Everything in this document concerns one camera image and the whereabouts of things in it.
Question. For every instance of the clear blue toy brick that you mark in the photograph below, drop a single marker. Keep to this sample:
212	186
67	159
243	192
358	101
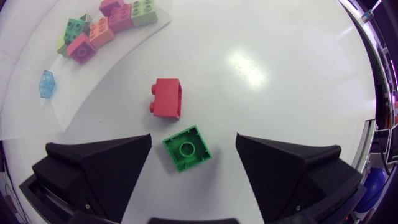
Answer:
46	84

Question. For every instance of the olive green toy brick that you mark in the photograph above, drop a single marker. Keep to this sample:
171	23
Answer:
87	20

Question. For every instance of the magenta toy brick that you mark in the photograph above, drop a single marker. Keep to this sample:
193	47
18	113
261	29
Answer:
109	5

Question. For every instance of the pink-red toy brick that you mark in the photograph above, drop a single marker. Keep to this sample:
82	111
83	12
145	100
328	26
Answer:
121	18

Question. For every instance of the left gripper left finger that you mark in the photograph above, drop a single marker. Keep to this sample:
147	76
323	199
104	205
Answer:
102	174

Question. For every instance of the dark red toy brick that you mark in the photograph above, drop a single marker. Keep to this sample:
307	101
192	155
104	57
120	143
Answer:
81	49

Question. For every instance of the dark green toy brick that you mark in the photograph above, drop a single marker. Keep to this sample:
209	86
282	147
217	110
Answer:
74	29

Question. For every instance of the light green toy brick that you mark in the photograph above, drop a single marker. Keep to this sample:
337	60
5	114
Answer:
61	47

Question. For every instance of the lime green toy brick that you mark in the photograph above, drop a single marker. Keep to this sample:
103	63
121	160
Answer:
143	12

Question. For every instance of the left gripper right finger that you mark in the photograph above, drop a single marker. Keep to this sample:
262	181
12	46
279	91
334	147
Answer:
280	177

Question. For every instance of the orange toy brick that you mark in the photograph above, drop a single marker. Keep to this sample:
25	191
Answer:
101	32

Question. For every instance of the blue ball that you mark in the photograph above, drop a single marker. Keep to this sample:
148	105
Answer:
373	193

